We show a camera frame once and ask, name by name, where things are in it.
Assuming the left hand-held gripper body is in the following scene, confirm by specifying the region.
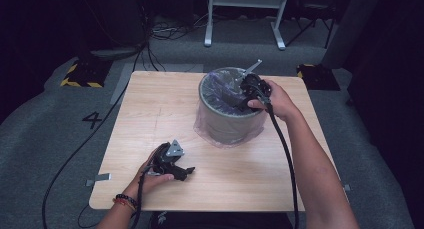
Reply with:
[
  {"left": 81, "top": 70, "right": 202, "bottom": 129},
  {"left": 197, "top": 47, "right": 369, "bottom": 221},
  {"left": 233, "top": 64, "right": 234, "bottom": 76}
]
[{"left": 148, "top": 139, "right": 185, "bottom": 177}]

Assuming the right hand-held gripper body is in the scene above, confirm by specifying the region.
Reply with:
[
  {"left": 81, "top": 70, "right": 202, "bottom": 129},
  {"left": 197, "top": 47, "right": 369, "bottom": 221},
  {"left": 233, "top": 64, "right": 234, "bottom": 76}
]
[{"left": 234, "top": 59, "right": 272, "bottom": 105}]

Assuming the purple plastic bag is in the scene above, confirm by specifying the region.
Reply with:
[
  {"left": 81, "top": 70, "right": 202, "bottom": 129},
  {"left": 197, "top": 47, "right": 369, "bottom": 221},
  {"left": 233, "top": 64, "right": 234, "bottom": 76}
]
[{"left": 193, "top": 67, "right": 268, "bottom": 148}]

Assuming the green plastic bin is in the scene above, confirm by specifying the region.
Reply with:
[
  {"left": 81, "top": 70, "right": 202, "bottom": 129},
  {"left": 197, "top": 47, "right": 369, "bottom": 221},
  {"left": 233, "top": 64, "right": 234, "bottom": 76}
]
[{"left": 198, "top": 66, "right": 272, "bottom": 145}]

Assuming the person's left hand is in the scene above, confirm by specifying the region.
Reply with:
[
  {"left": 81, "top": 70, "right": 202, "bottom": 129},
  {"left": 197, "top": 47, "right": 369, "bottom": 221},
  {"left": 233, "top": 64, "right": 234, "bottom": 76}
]
[{"left": 123, "top": 148, "right": 175, "bottom": 203}]

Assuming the person's right hand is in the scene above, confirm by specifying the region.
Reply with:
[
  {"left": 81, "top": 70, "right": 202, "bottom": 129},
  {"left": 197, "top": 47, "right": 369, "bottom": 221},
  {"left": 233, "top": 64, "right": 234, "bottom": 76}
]
[{"left": 247, "top": 79, "right": 301, "bottom": 122}]

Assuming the yellow black striped base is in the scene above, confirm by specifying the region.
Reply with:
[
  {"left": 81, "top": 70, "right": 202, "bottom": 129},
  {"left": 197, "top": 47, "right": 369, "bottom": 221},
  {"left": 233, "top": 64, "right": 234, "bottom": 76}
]
[
  {"left": 59, "top": 58, "right": 113, "bottom": 89},
  {"left": 296, "top": 63, "right": 341, "bottom": 92}
]

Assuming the grey tape strip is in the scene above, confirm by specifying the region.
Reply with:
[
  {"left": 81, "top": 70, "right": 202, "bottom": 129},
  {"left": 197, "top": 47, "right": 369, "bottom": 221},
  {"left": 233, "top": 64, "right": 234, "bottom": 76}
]
[{"left": 85, "top": 173, "right": 113, "bottom": 187}]

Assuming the black folding stand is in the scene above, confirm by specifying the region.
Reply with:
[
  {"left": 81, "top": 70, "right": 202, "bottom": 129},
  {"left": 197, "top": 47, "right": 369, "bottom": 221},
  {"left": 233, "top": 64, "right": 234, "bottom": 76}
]
[{"left": 284, "top": 2, "right": 337, "bottom": 50}]

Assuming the left hand-held gripper cable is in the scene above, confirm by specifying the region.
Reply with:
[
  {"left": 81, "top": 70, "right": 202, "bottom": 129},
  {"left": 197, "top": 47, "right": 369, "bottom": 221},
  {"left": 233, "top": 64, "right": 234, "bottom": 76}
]
[{"left": 130, "top": 148, "right": 159, "bottom": 229}]

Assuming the hand-held gripper cable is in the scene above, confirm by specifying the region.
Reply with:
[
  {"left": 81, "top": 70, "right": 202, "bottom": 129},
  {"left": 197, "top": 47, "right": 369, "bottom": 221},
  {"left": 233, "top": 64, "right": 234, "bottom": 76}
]
[
  {"left": 253, "top": 85, "right": 300, "bottom": 229},
  {"left": 130, "top": 148, "right": 159, "bottom": 229}
]

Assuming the black bead bracelet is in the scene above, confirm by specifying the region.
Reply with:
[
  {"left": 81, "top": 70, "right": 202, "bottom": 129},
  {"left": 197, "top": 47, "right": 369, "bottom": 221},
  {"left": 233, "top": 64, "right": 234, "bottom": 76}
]
[{"left": 115, "top": 193, "right": 138, "bottom": 208}]

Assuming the orange bracelet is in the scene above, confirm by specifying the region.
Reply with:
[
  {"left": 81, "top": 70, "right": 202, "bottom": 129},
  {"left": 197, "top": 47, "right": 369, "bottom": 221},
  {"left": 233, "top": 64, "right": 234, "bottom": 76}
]
[{"left": 112, "top": 198, "right": 136, "bottom": 212}]

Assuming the right hand-held gripper cable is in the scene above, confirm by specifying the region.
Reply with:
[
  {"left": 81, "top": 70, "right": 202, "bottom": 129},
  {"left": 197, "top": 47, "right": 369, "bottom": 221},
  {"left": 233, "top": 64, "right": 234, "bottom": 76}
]
[{"left": 253, "top": 85, "right": 300, "bottom": 229}]

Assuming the bundle of floor cables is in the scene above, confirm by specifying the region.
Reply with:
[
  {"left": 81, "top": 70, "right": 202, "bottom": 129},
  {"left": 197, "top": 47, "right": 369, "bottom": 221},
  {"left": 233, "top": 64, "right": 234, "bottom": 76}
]
[{"left": 149, "top": 13, "right": 208, "bottom": 42}]

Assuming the grey padded post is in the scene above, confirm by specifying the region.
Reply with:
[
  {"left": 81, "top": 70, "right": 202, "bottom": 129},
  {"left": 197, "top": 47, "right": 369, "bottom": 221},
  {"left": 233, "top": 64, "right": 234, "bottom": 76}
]
[{"left": 321, "top": 0, "right": 384, "bottom": 70}]

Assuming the long black floor cable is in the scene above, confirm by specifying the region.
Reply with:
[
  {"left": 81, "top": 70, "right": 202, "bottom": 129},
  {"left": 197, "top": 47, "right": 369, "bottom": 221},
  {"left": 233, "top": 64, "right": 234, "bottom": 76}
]
[{"left": 41, "top": 42, "right": 149, "bottom": 229}]

